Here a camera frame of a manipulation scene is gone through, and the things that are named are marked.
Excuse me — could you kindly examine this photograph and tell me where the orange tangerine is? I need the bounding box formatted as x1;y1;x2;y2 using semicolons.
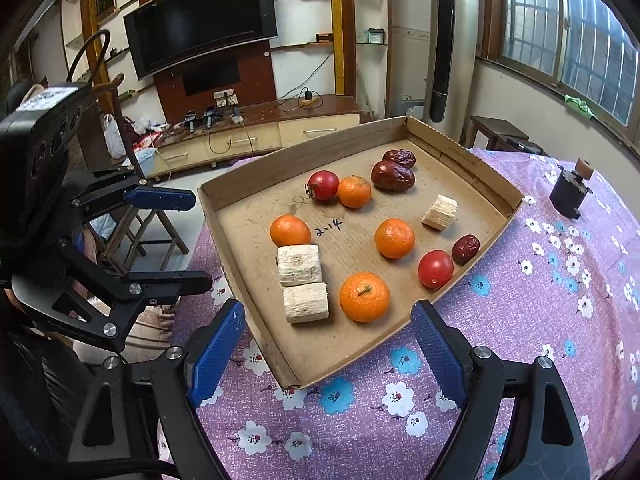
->
374;218;416;260
269;214;311;247
338;272;390;323
337;176;372;209

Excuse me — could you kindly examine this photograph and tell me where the large cream sugarcane chunk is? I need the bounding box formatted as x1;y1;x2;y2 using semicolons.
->
277;244;322;287

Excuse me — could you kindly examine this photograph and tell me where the red cherry tomato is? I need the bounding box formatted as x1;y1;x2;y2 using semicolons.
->
305;170;340;202
418;250;454;289

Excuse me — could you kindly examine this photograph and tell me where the large dark red jujube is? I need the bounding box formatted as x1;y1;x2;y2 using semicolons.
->
371;160;416;192

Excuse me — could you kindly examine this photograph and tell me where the small dark red jujube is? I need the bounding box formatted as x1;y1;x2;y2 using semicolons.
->
451;234;480;266

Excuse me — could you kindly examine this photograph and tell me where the wooden tv cabinet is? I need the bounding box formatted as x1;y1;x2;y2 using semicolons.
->
142;96;362;179

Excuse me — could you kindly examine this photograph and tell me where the cardboard tray box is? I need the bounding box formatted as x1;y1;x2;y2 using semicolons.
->
198;117;523;388

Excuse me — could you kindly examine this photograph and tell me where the purple floral tablecloth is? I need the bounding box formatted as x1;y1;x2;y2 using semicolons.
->
174;152;639;479

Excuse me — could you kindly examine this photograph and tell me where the black motor with cork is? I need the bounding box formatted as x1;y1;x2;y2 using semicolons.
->
549;158;593;220

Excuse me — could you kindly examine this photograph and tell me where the tower air conditioner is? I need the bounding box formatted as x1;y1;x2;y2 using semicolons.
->
423;0;480;141

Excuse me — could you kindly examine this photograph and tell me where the dark wooden side table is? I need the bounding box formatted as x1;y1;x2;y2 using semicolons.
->
461;116;547;156

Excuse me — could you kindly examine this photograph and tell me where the green cloth on windowsill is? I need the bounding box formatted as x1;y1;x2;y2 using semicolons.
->
564;94;594;120

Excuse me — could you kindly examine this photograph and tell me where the window with grille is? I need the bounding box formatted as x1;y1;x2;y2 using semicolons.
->
478;0;639;148

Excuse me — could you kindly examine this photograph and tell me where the wall mounted television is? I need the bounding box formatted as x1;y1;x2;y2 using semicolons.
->
124;0;278;78

